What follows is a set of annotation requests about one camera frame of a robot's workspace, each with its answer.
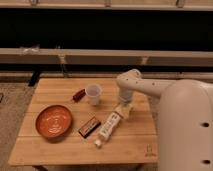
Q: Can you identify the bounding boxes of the wooden table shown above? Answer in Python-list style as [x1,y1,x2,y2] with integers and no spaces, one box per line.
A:
[9,78,157,166]

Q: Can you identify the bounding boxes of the white ceramic cup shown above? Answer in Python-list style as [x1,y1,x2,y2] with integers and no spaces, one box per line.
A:
[85,84,102,106]

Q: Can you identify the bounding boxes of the white squeeze tube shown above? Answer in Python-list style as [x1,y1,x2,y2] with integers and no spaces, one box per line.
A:
[95,112,121,148]

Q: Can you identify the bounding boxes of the red brown eraser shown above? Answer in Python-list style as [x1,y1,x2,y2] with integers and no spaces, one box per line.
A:
[72,89,85,102]

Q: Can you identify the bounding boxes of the dark brown chocolate bar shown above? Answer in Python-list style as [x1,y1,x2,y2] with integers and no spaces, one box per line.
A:
[78,117,101,138]

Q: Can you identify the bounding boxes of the orange ceramic bowl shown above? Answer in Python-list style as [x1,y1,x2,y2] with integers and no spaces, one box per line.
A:
[35,105,73,139]

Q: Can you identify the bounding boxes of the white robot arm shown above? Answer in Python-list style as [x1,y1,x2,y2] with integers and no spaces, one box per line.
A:
[116,69,213,171]

